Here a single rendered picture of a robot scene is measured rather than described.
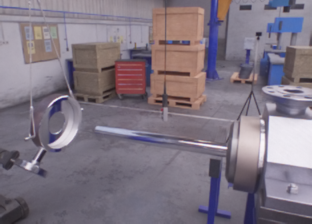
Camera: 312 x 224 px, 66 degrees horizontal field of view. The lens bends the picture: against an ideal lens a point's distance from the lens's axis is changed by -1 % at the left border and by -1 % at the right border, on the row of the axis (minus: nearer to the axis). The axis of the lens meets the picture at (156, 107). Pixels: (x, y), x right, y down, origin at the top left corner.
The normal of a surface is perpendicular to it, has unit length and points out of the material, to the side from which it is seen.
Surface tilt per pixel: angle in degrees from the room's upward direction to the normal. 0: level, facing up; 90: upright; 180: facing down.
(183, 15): 90
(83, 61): 90
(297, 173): 90
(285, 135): 45
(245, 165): 80
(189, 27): 90
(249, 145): 54
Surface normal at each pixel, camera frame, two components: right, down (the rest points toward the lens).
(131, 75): -0.02, 0.30
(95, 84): -0.42, 0.28
